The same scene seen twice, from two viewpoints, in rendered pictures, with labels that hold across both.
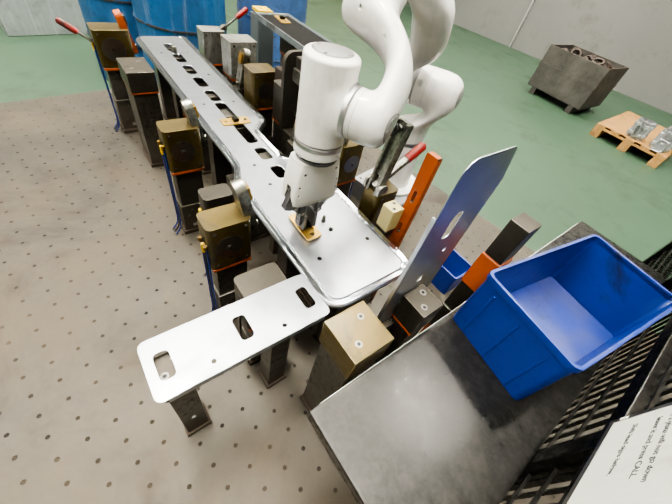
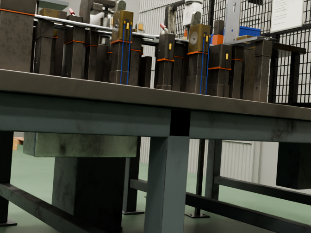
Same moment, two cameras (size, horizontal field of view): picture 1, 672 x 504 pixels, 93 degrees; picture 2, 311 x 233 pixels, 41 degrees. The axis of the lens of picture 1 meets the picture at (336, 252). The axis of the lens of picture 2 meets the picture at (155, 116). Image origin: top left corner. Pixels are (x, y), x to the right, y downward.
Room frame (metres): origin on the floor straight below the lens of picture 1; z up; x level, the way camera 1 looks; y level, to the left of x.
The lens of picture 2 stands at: (-0.04, 1.99, 0.62)
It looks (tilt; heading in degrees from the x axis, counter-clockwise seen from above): 1 degrees up; 290
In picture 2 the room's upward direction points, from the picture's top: 4 degrees clockwise
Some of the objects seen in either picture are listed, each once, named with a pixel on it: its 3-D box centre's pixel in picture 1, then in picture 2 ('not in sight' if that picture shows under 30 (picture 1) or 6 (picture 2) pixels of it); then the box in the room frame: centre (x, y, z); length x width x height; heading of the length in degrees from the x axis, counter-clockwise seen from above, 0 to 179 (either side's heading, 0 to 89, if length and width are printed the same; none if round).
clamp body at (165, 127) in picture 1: (183, 183); (121, 56); (0.67, 0.47, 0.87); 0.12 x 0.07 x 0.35; 138
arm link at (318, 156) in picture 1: (319, 144); (193, 1); (0.50, 0.08, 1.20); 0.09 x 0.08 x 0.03; 138
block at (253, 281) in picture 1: (255, 321); (220, 77); (0.33, 0.13, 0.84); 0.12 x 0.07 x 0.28; 138
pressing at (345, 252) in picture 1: (230, 119); (90, 28); (0.86, 0.41, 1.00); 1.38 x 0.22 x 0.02; 48
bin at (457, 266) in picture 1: (446, 270); not in sight; (0.75, -0.37, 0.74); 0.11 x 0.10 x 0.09; 48
